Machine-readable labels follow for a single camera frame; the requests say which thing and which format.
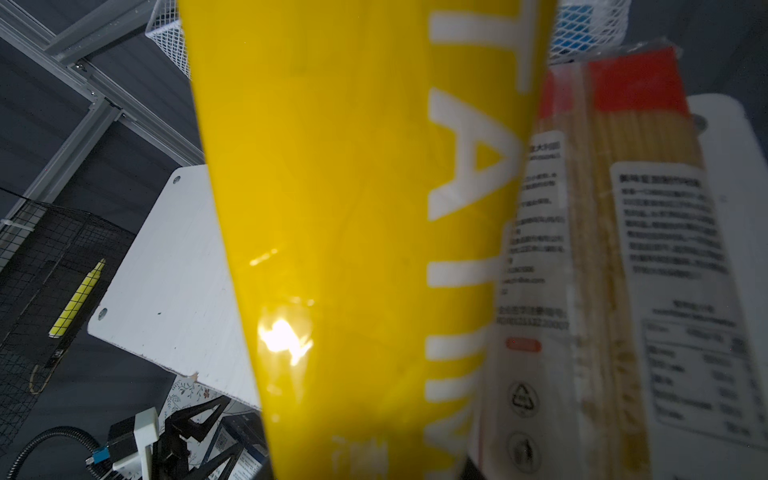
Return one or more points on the red spaghetti bag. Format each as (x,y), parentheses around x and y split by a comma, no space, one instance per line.
(619,348)

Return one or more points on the white wire mesh basket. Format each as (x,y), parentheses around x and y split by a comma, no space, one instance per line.
(609,27)

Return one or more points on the black wire basket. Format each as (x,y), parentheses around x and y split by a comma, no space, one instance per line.
(46,251)

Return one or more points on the yellow Pastatime bag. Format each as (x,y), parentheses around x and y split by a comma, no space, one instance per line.
(365,158)

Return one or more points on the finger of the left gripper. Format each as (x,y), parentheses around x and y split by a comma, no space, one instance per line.
(227,460)
(195,421)

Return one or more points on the yellow marker pen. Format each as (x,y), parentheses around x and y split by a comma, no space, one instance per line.
(77,301)

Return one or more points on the items in white basket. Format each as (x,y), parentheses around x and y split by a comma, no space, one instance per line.
(572,31)

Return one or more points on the white two-tier shelf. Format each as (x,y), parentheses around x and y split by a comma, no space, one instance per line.
(172,303)

